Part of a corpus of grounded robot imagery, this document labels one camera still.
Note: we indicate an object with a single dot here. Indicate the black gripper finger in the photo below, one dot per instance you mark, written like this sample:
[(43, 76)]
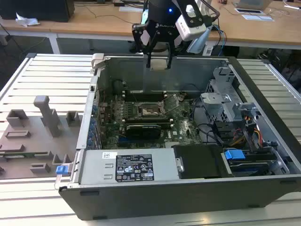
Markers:
[(148, 61), (170, 62)]

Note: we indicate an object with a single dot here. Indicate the silver CPU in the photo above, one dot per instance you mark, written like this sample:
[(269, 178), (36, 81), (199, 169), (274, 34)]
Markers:
[(160, 64)]

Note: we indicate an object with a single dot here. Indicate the black RAM slot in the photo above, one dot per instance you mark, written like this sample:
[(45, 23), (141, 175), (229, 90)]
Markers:
[(143, 92), (131, 117), (143, 96)]

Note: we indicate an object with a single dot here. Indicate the CPU socket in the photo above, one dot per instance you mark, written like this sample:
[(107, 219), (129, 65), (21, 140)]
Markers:
[(150, 110)]

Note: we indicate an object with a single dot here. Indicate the blue expansion slot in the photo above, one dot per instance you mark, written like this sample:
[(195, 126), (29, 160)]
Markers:
[(122, 140)]

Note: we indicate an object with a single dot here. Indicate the black plastic cover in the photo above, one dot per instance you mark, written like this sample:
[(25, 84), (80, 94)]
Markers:
[(200, 162)]

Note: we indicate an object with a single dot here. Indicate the pale blue teach pendant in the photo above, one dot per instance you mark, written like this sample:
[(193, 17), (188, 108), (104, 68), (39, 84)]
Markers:
[(198, 43)]

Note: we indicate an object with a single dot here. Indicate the coin battery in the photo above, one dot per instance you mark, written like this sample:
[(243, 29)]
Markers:
[(183, 96)]

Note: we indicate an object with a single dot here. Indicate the white power adapter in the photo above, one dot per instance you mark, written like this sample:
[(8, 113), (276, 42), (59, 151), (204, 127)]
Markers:
[(208, 50)]

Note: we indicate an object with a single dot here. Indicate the black power brick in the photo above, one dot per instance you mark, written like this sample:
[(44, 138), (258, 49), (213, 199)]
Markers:
[(119, 4)]

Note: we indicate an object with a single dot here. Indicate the grey case latch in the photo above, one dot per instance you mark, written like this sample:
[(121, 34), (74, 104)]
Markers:
[(97, 60)]

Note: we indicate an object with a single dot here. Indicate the metal drive cage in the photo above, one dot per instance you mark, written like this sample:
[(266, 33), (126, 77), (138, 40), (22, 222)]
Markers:
[(218, 106)]

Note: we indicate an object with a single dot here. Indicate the green motherboard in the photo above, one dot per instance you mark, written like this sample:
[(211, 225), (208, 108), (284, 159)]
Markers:
[(185, 131)]

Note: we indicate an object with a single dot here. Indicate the blue card retainer clip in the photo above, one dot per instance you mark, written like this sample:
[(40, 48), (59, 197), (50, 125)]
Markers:
[(93, 121), (89, 142), (95, 108), (90, 134)]

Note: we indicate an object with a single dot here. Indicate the black graphics card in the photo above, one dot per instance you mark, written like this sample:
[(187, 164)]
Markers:
[(143, 133)]

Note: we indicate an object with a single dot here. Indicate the silver laptop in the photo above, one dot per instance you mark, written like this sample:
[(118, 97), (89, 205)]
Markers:
[(251, 3)]

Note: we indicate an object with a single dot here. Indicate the wooden desk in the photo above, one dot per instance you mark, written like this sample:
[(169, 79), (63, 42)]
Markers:
[(28, 29), (258, 30)]

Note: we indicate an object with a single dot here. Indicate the hard disk in blue carrier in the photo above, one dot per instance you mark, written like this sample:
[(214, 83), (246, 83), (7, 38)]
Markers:
[(235, 155)]

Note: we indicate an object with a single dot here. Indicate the grey power supply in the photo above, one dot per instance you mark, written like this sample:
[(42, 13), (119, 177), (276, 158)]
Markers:
[(98, 164)]

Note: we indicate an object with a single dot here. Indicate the black computer tower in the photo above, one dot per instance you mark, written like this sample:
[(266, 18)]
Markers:
[(35, 10)]

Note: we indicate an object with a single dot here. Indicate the crumpled white paper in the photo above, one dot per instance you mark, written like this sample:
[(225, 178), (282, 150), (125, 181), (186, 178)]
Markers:
[(27, 20)]

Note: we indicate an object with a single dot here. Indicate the black PC case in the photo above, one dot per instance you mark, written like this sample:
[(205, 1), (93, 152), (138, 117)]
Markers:
[(164, 200)]

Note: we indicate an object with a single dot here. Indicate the blue release latch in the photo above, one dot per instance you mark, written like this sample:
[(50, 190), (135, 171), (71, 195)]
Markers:
[(61, 170)]

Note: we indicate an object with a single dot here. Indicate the grey parts rack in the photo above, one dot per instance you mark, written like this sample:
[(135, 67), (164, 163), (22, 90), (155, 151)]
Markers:
[(35, 146)]

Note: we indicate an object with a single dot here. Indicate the green RAM stick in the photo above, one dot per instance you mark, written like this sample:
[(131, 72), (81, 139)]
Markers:
[(23, 155)]

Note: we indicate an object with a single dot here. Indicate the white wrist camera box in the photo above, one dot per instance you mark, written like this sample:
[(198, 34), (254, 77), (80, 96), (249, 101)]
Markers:
[(188, 30)]

